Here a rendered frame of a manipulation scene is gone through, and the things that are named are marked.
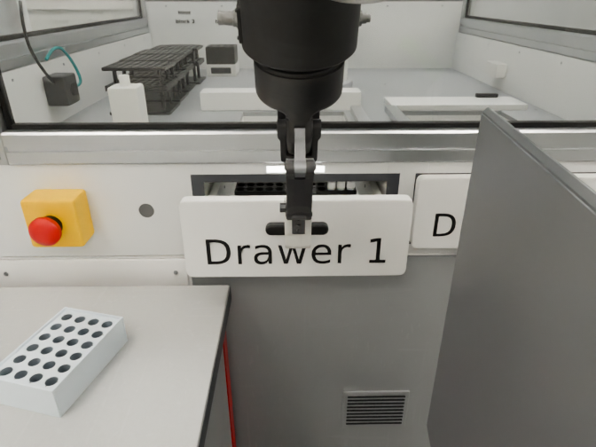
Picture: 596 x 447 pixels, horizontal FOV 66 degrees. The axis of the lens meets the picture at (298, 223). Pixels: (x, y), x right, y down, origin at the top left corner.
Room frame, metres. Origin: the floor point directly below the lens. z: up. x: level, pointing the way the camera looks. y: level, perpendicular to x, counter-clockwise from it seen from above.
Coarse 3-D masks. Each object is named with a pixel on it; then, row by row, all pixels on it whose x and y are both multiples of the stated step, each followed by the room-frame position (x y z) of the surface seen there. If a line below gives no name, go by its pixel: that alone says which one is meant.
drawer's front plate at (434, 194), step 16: (432, 176) 0.60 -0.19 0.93; (448, 176) 0.60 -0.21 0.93; (464, 176) 0.60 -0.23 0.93; (592, 176) 0.60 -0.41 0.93; (416, 192) 0.60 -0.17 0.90; (432, 192) 0.59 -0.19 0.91; (448, 192) 0.60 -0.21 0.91; (464, 192) 0.60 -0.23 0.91; (416, 208) 0.60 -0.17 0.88; (432, 208) 0.59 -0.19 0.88; (448, 208) 0.60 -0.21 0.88; (464, 208) 0.60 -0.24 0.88; (416, 224) 0.59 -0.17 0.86; (432, 224) 0.60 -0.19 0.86; (448, 224) 0.60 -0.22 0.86; (416, 240) 0.59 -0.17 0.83; (432, 240) 0.59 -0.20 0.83; (448, 240) 0.60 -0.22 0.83
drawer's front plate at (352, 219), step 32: (192, 224) 0.52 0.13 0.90; (224, 224) 0.52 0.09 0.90; (256, 224) 0.52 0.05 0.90; (352, 224) 0.52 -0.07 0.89; (384, 224) 0.52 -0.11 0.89; (192, 256) 0.52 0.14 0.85; (224, 256) 0.52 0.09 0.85; (320, 256) 0.52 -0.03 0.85; (352, 256) 0.52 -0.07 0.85; (384, 256) 0.52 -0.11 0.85
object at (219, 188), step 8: (216, 184) 0.66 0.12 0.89; (224, 184) 0.70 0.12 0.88; (232, 184) 0.80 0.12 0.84; (360, 184) 0.75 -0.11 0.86; (368, 184) 0.67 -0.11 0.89; (376, 184) 0.66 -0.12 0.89; (216, 192) 0.63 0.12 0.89; (224, 192) 0.70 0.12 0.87; (232, 192) 0.77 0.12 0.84; (360, 192) 0.74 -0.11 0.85; (368, 192) 0.67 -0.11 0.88; (376, 192) 0.63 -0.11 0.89
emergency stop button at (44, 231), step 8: (32, 224) 0.53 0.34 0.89; (40, 224) 0.53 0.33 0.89; (48, 224) 0.53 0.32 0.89; (56, 224) 0.54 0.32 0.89; (32, 232) 0.53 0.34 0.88; (40, 232) 0.53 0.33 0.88; (48, 232) 0.53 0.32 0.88; (56, 232) 0.53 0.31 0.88; (40, 240) 0.53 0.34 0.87; (48, 240) 0.53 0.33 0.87; (56, 240) 0.53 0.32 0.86
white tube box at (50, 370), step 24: (72, 312) 0.47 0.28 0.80; (96, 312) 0.47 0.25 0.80; (48, 336) 0.43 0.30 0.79; (72, 336) 0.43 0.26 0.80; (96, 336) 0.44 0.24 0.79; (120, 336) 0.45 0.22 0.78; (24, 360) 0.39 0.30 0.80; (48, 360) 0.39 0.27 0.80; (72, 360) 0.39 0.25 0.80; (96, 360) 0.40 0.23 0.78; (0, 384) 0.36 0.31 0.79; (24, 384) 0.35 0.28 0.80; (48, 384) 0.36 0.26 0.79; (72, 384) 0.36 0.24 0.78; (24, 408) 0.35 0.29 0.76; (48, 408) 0.34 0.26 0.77
